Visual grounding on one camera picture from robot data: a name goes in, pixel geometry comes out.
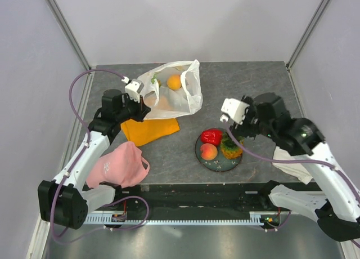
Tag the white folded towel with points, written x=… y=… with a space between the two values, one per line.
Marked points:
x=296 y=170

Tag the blue ceramic plate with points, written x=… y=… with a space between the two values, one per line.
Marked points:
x=220 y=163

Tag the orange cloth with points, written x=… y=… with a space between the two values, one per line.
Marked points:
x=142 y=133

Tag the left aluminium frame post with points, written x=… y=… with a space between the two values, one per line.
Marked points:
x=65 y=27

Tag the fake peach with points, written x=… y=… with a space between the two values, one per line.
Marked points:
x=208 y=151

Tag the right aluminium frame post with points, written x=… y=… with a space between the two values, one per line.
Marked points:
x=315 y=19

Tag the white plastic bag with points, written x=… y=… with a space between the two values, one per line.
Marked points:
x=186 y=101

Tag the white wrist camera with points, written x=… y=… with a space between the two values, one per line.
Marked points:
x=234 y=110
x=133 y=87

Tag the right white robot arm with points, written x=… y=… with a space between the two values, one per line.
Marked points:
x=337 y=214

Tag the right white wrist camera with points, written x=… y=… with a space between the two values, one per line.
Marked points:
x=234 y=110

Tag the aluminium frame post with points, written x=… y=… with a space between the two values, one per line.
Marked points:
x=65 y=27
x=315 y=19

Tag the fake orange fruit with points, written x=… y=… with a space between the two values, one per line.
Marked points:
x=174 y=82

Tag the slotted cable duct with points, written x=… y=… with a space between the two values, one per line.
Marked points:
x=104 y=218

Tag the fake red bell pepper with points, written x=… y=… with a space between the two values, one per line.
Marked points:
x=211 y=136

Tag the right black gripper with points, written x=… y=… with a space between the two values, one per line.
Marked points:
x=243 y=129

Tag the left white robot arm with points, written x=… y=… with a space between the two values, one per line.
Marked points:
x=62 y=201

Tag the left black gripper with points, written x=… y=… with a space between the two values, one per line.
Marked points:
x=142 y=110

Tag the fake fruit green leaves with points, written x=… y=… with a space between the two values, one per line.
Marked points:
x=229 y=149

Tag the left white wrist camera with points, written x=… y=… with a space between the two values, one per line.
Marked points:
x=133 y=87

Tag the pink cap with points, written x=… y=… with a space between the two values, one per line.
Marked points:
x=125 y=166

